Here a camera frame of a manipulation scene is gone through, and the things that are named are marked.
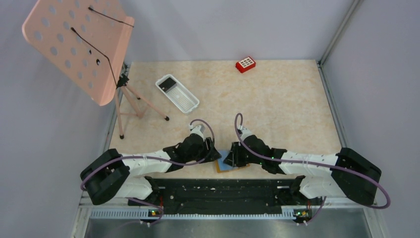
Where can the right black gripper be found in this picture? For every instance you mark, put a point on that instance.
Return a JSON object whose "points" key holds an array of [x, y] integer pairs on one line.
{"points": [[234, 158]]}

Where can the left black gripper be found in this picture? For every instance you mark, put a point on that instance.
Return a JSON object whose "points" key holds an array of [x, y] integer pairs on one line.
{"points": [[207, 151]]}

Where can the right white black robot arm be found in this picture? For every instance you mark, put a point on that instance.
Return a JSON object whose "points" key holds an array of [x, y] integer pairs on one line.
{"points": [[344, 174]]}

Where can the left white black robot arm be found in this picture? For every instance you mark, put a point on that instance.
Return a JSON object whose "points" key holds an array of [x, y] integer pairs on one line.
{"points": [[116, 175]]}

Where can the black card in basket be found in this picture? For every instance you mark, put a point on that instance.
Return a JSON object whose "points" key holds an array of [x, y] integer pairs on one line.
{"points": [[168, 84]]}

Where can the white plastic basket tray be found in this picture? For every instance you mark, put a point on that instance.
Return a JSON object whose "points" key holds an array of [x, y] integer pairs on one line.
{"points": [[180, 96]]}

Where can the red box with grid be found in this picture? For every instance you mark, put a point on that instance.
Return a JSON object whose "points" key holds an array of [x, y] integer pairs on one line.
{"points": [[245, 64]]}

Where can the pink perforated music stand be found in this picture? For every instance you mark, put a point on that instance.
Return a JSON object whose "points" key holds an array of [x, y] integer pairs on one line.
{"points": [[87, 40]]}

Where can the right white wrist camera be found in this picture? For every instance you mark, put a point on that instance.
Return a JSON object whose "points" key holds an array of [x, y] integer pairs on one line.
{"points": [[244, 132]]}

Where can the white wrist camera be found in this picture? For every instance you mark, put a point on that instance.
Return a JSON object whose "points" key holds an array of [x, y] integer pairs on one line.
{"points": [[244, 132], [197, 130]]}

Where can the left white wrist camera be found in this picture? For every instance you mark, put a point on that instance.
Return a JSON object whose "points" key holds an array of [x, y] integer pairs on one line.
{"points": [[197, 130]]}

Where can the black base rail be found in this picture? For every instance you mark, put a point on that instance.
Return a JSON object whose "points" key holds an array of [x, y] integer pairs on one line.
{"points": [[226, 196]]}

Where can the aluminium frame rail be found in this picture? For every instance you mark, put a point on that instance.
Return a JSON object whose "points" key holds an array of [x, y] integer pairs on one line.
{"points": [[321, 65]]}

